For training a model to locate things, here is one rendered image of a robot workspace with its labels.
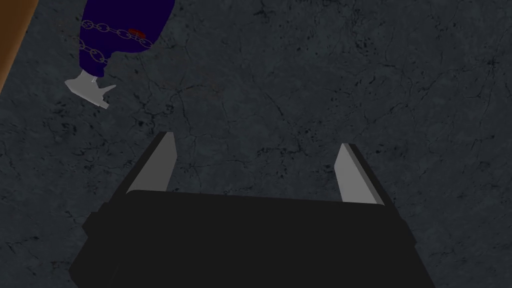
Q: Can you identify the dark blue spray bottle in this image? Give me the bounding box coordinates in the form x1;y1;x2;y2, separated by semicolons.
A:
64;0;176;111

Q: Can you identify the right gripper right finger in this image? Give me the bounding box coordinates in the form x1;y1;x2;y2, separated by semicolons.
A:
333;142;397;207

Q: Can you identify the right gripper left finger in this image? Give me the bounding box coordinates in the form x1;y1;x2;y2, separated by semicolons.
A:
115;131;178;197

